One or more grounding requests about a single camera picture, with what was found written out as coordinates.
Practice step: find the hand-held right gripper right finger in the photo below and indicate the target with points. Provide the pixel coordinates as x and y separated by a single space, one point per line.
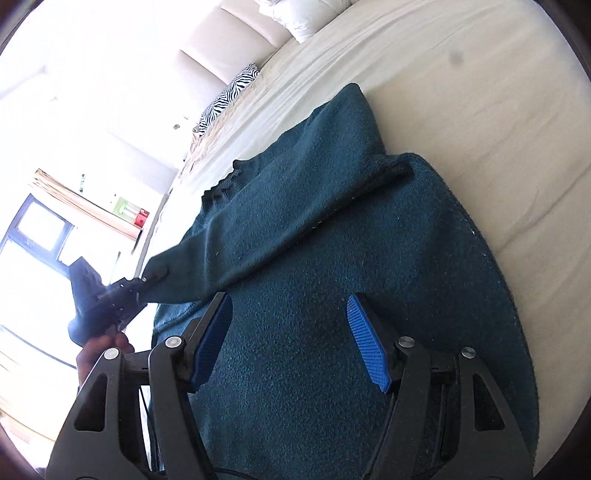
369 344

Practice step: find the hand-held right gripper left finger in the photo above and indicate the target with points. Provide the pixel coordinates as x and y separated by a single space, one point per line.
213 339

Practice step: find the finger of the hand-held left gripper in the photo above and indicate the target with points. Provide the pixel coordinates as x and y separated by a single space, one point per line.
152 278

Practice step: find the dark teal knit sweater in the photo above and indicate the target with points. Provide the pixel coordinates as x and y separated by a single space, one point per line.
300 230

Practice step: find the person's left hand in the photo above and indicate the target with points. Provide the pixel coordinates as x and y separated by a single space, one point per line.
101 353

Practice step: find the green container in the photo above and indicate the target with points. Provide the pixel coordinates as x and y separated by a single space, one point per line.
124 210

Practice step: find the dark framed window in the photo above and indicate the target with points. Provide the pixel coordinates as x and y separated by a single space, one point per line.
32 240

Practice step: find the beige curtain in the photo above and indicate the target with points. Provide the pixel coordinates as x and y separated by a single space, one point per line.
87 203

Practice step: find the zebra print pillow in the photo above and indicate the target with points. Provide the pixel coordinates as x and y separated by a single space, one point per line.
228 94

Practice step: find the beige bed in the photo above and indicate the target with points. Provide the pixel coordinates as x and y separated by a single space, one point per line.
461 115

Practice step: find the cream padded headboard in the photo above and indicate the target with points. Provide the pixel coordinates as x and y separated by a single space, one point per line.
217 32

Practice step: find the white folded duvet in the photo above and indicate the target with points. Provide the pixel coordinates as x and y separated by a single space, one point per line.
300 16

